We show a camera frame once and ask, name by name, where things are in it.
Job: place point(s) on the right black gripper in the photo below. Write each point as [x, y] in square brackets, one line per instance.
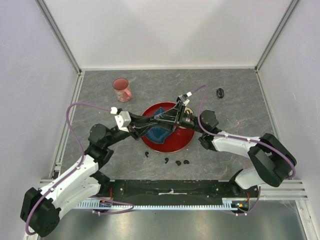
[171, 115]

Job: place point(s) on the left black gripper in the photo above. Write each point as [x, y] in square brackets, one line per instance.
[138, 123]

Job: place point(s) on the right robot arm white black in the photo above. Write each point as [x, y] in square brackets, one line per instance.
[272, 162]

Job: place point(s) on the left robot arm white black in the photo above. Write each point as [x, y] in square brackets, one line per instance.
[42, 209]

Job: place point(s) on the beige ceramic cup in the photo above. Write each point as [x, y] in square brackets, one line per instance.
[189, 111]

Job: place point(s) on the blue shell-shaped dish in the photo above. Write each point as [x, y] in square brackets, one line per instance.
[156, 135]

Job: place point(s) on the red round tray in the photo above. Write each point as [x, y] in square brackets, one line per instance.
[179, 139]

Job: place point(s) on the pink floral mug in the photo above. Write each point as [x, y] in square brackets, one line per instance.
[122, 90]

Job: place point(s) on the small black object on table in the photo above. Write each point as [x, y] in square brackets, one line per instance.
[220, 93]

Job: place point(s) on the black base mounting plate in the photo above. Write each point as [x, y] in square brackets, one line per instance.
[169, 192]

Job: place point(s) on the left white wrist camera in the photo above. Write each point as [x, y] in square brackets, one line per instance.
[123, 120]

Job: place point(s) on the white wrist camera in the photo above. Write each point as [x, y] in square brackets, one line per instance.
[123, 120]
[184, 98]

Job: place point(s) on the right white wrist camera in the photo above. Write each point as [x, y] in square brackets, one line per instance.
[184, 98]

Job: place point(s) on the slotted grey cable duct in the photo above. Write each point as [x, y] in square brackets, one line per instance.
[99, 205]

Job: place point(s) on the left aluminium frame post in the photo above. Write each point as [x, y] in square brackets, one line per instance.
[42, 5]

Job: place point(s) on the aluminium frame post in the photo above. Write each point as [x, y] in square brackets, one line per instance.
[277, 33]
[42, 5]

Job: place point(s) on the right aluminium frame post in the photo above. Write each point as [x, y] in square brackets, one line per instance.
[277, 33]

